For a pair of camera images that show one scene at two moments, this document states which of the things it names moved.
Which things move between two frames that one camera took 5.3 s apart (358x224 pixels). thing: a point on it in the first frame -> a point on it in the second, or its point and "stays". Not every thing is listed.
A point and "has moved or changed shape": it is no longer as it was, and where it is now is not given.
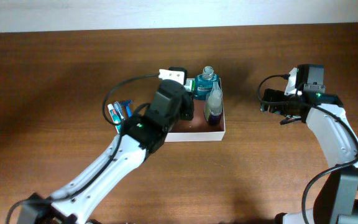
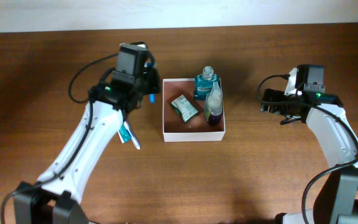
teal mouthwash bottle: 204,83 stays
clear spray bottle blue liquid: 214,105 stays
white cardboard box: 199,129 stays
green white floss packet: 190,84 has moved or changed shape
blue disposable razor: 127,102 has moved or changed shape
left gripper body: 183,109 -> 148,82
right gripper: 278,95 stays
